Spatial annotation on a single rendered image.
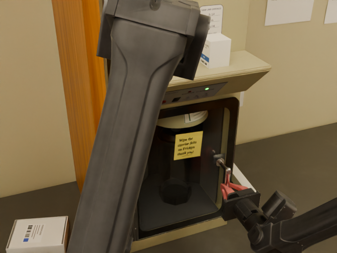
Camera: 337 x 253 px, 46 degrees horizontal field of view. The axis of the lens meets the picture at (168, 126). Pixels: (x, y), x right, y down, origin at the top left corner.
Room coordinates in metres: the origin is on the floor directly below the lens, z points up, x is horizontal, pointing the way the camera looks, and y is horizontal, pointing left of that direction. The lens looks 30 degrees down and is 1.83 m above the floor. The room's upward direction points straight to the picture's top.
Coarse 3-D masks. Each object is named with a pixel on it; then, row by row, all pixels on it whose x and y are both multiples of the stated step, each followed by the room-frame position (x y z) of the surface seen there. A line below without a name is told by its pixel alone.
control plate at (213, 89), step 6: (216, 84) 0.80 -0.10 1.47; (222, 84) 0.82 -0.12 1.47; (174, 90) 0.76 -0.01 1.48; (180, 90) 0.77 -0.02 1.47; (186, 90) 0.78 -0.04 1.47; (192, 90) 0.79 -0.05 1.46; (198, 90) 0.80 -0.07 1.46; (204, 90) 0.82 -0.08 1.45; (210, 90) 0.83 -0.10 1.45; (216, 90) 0.84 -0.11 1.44; (168, 96) 0.78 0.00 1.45; (174, 96) 0.79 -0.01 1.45; (180, 96) 0.80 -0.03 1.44; (186, 96) 0.82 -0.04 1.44; (192, 96) 0.83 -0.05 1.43; (204, 96) 0.85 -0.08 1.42; (168, 102) 0.82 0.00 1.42; (174, 102) 0.83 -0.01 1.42
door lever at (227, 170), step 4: (220, 160) 0.90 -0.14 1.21; (216, 164) 0.90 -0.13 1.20; (220, 164) 0.89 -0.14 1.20; (224, 164) 0.88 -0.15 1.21; (224, 168) 0.87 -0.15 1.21; (228, 168) 0.86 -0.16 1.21; (224, 172) 0.86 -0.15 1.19; (228, 172) 0.85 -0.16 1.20; (224, 176) 0.86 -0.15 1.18; (228, 176) 0.86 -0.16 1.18; (224, 180) 0.86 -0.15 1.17; (228, 180) 0.86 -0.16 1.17; (224, 184) 0.86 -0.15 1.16; (228, 184) 0.86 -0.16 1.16
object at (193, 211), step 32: (160, 128) 0.84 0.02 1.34; (192, 128) 0.87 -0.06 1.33; (224, 128) 0.91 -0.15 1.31; (160, 160) 0.84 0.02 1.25; (192, 160) 0.87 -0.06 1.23; (224, 160) 0.91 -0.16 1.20; (160, 192) 0.84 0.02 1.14; (192, 192) 0.87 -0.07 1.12; (160, 224) 0.84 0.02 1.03; (192, 224) 0.88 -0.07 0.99
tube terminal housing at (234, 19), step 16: (192, 0) 0.88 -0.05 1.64; (208, 0) 0.89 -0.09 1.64; (224, 0) 0.91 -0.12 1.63; (240, 0) 0.93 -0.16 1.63; (224, 16) 0.91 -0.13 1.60; (240, 16) 0.93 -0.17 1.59; (224, 32) 0.91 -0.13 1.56; (240, 32) 0.93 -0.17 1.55; (240, 48) 0.93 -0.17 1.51; (224, 96) 0.92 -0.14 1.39; (208, 224) 0.91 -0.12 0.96; (224, 224) 0.93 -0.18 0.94; (144, 240) 0.83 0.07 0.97; (160, 240) 0.85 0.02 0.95
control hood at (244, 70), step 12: (240, 60) 0.86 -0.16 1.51; (252, 60) 0.86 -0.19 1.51; (204, 72) 0.79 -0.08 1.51; (216, 72) 0.79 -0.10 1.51; (228, 72) 0.79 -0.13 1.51; (240, 72) 0.80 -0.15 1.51; (252, 72) 0.81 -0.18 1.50; (264, 72) 0.83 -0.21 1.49; (168, 84) 0.74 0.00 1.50; (180, 84) 0.75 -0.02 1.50; (192, 84) 0.77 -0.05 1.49; (204, 84) 0.79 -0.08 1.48; (228, 84) 0.83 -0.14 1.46; (240, 84) 0.85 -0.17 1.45; (252, 84) 0.88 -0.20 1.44
